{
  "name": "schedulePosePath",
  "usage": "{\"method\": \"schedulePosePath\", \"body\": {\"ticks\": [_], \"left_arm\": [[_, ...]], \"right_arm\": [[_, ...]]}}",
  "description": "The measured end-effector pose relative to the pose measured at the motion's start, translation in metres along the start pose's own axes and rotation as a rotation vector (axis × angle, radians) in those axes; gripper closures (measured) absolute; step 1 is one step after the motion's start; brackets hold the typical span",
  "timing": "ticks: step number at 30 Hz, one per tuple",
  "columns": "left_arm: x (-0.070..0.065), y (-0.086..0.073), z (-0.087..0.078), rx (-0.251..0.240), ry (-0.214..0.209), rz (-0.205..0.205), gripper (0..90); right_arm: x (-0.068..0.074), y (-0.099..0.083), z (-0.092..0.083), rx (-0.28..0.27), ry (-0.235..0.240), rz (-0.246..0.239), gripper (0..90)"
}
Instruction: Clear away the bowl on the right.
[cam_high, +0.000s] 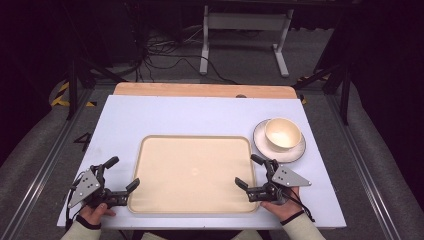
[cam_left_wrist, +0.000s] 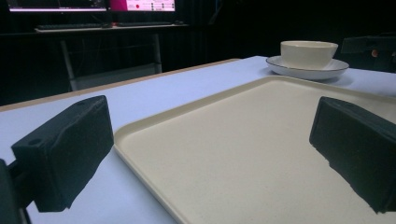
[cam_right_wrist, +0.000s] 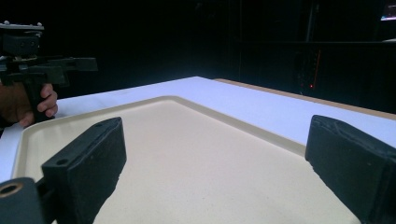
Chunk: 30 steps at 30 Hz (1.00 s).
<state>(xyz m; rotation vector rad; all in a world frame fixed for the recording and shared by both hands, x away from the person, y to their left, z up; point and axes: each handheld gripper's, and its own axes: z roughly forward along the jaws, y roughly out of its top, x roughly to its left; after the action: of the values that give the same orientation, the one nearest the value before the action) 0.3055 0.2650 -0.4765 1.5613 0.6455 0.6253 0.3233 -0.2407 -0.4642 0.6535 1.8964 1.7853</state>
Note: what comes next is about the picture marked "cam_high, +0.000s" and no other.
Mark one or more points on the aluminium rail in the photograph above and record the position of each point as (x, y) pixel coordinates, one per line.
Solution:
(43, 173)
(363, 166)

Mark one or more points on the white table board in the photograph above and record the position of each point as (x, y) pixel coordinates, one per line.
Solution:
(186, 115)

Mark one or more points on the person's right hand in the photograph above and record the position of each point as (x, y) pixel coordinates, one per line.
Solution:
(286, 209)

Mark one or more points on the wooden table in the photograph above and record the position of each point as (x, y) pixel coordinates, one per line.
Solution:
(200, 90)

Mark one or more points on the beige plastic tray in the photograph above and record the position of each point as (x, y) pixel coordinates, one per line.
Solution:
(193, 173)

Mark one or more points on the black metal stand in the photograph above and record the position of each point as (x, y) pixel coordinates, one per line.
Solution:
(345, 96)
(72, 90)

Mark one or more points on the white metal stand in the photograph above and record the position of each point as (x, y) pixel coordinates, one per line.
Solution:
(246, 21)

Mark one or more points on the cream ceramic cup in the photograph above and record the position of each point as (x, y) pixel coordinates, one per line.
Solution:
(282, 133)

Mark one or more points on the white saucer with dark rim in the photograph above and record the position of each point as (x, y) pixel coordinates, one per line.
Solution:
(263, 146)

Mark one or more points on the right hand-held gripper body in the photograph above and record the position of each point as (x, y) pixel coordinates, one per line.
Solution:
(286, 177)

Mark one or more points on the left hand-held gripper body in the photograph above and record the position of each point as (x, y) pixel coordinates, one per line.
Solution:
(87, 186)

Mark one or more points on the person's left hand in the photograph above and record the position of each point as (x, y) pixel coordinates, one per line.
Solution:
(95, 215)

